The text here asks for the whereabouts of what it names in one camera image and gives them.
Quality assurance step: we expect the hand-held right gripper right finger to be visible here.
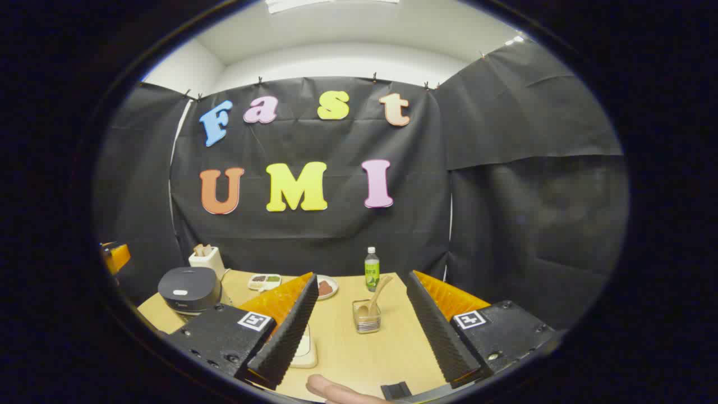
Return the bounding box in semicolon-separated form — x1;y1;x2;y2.
406;270;561;389

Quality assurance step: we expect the black backdrop cloth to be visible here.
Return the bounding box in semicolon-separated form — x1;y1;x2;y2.
94;39;630;332

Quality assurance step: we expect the large ceiling light panel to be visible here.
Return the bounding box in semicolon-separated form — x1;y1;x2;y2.
265;0;400;14

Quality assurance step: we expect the green drink bottle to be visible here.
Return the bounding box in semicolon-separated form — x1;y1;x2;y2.
365;247;380;292

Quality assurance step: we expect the clear container of rice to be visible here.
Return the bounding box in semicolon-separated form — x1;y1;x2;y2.
289;323;318;369

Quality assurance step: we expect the white divided bean dish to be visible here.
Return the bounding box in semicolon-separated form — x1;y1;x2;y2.
247;273;282;292

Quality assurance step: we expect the white round plate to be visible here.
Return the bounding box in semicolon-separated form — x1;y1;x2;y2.
315;274;339;301

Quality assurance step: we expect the wooden spoon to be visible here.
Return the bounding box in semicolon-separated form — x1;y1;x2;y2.
358;275;393;323

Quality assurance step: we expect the clear chopstick holder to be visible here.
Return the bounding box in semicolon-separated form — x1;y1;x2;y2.
352;299;382;334

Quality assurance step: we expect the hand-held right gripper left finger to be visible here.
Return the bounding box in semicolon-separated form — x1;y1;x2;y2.
167;272;319;391

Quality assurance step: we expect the white toaster with bread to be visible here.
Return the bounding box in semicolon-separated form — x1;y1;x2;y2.
188;244;226;279

